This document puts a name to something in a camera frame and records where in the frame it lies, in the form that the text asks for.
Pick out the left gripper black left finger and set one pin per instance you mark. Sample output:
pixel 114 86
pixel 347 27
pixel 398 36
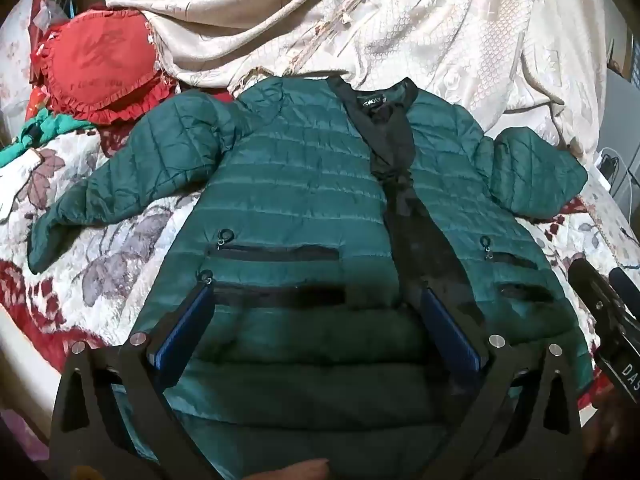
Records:
pixel 111 419

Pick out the green quilted puffer jacket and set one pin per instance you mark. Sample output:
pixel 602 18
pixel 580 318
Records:
pixel 318 203

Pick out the beige embroidered blanket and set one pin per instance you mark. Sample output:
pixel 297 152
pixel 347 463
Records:
pixel 534 63

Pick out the teal green cloth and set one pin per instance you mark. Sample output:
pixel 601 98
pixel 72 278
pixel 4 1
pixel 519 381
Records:
pixel 39 130

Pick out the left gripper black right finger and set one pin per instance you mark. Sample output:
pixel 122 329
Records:
pixel 523 421

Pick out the floral white red bedspread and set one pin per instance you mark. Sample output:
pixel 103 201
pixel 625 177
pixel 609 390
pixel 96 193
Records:
pixel 95 291

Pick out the red ruffled pillow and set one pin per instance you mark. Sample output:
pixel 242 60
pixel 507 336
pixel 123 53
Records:
pixel 102 67

